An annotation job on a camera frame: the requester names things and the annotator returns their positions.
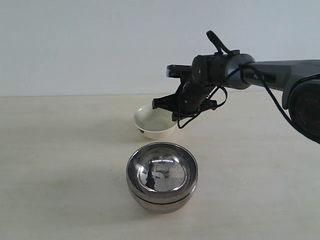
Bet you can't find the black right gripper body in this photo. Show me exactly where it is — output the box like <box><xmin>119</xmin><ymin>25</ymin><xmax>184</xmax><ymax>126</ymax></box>
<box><xmin>175</xmin><ymin>54</ymin><xmax>230</xmax><ymax>115</ymax></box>

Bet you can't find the white ceramic bowl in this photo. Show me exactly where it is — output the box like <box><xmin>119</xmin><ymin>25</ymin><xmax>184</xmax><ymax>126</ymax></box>
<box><xmin>132</xmin><ymin>103</ymin><xmax>177</xmax><ymax>140</ymax></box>

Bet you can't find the smooth steel bowl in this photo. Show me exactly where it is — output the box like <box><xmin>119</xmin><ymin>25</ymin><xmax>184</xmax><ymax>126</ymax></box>
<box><xmin>125</xmin><ymin>141</ymin><xmax>198</xmax><ymax>203</ymax></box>

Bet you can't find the ribbed steel bowl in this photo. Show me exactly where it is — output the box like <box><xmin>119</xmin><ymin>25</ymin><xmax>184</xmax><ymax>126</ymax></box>
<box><xmin>126</xmin><ymin>179</ymin><xmax>198</xmax><ymax>214</ymax></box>

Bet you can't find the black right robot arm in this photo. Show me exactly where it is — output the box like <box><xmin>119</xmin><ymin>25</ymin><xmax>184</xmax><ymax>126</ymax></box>
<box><xmin>151</xmin><ymin>51</ymin><xmax>320</xmax><ymax>143</ymax></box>

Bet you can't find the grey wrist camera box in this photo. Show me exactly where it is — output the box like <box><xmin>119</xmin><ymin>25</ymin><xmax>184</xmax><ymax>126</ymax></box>
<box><xmin>166</xmin><ymin>64</ymin><xmax>192</xmax><ymax>78</ymax></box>

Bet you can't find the black camera cable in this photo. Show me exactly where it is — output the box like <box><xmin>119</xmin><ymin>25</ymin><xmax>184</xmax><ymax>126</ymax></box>
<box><xmin>176</xmin><ymin>30</ymin><xmax>298</xmax><ymax>130</ymax></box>

